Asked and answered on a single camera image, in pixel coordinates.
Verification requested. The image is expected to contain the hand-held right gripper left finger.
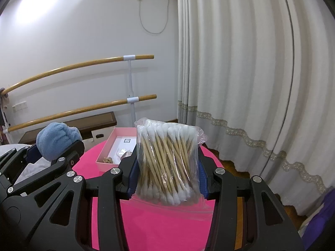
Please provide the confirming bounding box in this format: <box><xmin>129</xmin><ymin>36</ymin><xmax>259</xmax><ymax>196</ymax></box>
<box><xmin>48</xmin><ymin>149</ymin><xmax>139</xmax><ymax>251</ymax></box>

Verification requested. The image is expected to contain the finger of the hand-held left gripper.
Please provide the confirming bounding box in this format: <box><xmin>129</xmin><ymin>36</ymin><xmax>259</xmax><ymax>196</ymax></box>
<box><xmin>5</xmin><ymin>140</ymin><xmax>85</xmax><ymax>205</ymax></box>
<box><xmin>0</xmin><ymin>145</ymin><xmax>43</xmax><ymax>181</ymax></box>

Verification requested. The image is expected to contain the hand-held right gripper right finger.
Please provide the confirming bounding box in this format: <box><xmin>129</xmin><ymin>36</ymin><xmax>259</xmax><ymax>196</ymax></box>
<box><xmin>197</xmin><ymin>145</ymin><xmax>300</xmax><ymax>251</ymax></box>

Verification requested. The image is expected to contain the light blue fleece cloth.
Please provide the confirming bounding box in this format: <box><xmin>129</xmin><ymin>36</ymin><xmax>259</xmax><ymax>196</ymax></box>
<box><xmin>36</xmin><ymin>122</ymin><xmax>82</xmax><ymax>161</ymax></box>

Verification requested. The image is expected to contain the pink cardboard box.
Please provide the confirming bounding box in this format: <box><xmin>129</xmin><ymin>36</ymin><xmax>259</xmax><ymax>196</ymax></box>
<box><xmin>95</xmin><ymin>127</ymin><xmax>139</xmax><ymax>173</ymax></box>

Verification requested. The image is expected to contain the clear bag of cotton swabs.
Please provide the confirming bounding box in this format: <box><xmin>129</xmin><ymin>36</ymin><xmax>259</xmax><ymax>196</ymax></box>
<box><xmin>131</xmin><ymin>118</ymin><xmax>215</xmax><ymax>212</ymax></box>

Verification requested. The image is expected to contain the grey white bedding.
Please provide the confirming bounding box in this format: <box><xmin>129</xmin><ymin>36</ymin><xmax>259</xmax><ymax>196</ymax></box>
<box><xmin>0</xmin><ymin>144</ymin><xmax>53</xmax><ymax>186</ymax></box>

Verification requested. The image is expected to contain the pale pink sheer pouch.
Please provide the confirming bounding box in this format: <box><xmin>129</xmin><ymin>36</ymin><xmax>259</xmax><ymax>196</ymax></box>
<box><xmin>116</xmin><ymin>148</ymin><xmax>134</xmax><ymax>160</ymax></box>

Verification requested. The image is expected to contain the white storage box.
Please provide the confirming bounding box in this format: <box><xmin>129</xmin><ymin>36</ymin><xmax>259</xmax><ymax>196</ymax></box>
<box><xmin>82</xmin><ymin>125</ymin><xmax>117</xmax><ymax>149</ymax></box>

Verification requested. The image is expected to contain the white printed paper sheet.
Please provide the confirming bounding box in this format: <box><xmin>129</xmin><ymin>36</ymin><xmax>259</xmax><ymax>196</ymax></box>
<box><xmin>108</xmin><ymin>135</ymin><xmax>138</xmax><ymax>163</ymax></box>

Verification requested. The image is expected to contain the hanging pale cloth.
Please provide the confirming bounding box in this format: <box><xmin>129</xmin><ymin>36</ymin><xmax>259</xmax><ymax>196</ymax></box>
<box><xmin>0</xmin><ymin>88</ymin><xmax>10</xmax><ymax>126</ymax></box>

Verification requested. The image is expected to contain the cream curtain with lace trim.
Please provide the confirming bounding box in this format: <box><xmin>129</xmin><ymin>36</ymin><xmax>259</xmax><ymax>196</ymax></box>
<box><xmin>176</xmin><ymin>0</ymin><xmax>335</xmax><ymax>217</ymax></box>

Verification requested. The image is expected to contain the purple cloth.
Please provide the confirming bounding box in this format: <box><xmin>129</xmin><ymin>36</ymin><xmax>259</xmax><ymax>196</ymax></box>
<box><xmin>301</xmin><ymin>188</ymin><xmax>335</xmax><ymax>241</ymax></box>

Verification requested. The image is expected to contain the white barre post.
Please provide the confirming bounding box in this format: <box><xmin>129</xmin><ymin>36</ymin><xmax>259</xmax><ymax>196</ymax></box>
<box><xmin>123</xmin><ymin>55</ymin><xmax>139</xmax><ymax>126</ymax></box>

